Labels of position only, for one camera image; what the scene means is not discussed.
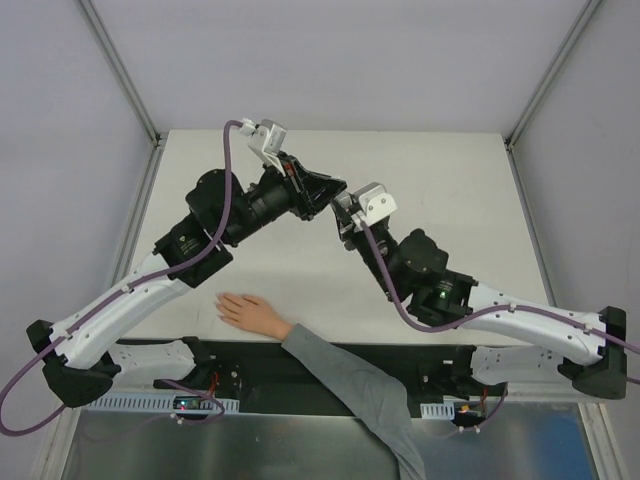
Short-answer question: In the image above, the right aluminium frame post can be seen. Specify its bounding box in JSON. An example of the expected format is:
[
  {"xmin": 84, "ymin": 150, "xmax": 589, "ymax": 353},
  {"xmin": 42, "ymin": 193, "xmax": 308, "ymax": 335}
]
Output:
[{"xmin": 504, "ymin": 0, "xmax": 604, "ymax": 151}]

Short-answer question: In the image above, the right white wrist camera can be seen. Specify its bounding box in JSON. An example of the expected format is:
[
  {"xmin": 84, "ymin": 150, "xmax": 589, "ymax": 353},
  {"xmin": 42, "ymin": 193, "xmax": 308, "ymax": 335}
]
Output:
[{"xmin": 351, "ymin": 182, "xmax": 397, "ymax": 227}]

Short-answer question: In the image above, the clear nail polish bottle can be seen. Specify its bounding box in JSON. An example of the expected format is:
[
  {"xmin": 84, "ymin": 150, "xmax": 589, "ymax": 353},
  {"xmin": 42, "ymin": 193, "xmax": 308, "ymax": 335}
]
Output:
[{"xmin": 331, "ymin": 191, "xmax": 353, "ymax": 211}]

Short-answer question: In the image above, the right white cable duct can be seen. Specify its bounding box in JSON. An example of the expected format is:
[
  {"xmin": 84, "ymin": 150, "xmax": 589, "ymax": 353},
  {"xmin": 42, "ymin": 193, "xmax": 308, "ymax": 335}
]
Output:
[{"xmin": 420, "ymin": 401, "xmax": 455, "ymax": 421}]

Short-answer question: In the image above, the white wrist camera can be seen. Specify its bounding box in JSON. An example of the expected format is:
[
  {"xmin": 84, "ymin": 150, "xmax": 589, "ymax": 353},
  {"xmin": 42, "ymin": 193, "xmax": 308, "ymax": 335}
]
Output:
[
  {"xmin": 351, "ymin": 182, "xmax": 397, "ymax": 227},
  {"xmin": 239, "ymin": 118, "xmax": 287, "ymax": 174}
]

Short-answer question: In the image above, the grey sleeved forearm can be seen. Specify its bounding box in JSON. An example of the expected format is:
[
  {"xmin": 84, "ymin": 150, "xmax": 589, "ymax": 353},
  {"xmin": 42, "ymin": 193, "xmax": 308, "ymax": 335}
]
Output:
[{"xmin": 282, "ymin": 325, "xmax": 427, "ymax": 479}]

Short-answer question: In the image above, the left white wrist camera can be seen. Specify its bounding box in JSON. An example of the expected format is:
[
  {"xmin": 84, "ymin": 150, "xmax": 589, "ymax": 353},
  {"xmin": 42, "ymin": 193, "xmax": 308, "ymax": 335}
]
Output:
[{"xmin": 239, "ymin": 118, "xmax": 287, "ymax": 174}]

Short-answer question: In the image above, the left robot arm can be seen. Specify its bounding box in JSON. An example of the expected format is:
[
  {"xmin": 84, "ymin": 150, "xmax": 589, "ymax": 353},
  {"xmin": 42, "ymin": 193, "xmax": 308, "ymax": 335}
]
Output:
[{"xmin": 27, "ymin": 153, "xmax": 347, "ymax": 408}]

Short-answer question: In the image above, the person's hand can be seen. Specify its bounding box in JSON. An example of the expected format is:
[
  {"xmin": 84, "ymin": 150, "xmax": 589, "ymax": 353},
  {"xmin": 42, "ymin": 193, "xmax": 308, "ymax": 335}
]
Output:
[{"xmin": 216, "ymin": 293, "xmax": 293, "ymax": 342}]

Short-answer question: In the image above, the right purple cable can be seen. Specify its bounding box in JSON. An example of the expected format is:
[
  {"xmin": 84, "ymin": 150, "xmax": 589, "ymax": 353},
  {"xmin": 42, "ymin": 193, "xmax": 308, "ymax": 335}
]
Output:
[{"xmin": 362, "ymin": 222, "xmax": 640, "ymax": 386}]

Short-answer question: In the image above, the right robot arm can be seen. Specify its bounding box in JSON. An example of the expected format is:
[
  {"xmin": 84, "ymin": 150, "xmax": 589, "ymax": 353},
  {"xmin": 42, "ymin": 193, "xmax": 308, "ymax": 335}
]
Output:
[{"xmin": 331, "ymin": 193, "xmax": 629, "ymax": 400}]

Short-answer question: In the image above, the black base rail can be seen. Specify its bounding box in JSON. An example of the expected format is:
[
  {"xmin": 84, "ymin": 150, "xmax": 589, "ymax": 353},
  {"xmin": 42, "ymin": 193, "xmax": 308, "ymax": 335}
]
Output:
[{"xmin": 124, "ymin": 339, "xmax": 561, "ymax": 416}]

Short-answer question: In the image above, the left aluminium frame post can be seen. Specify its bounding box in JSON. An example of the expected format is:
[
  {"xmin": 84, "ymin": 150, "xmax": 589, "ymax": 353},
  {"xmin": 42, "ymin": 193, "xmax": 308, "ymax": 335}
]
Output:
[{"xmin": 79, "ymin": 0, "xmax": 161, "ymax": 139}]

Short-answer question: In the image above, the aluminium frame post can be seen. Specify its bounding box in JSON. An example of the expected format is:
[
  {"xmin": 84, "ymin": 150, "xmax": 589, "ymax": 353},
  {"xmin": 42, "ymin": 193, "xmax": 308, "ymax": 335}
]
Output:
[
  {"xmin": 79, "ymin": 0, "xmax": 161, "ymax": 139},
  {"xmin": 504, "ymin": 0, "xmax": 604, "ymax": 151}
]

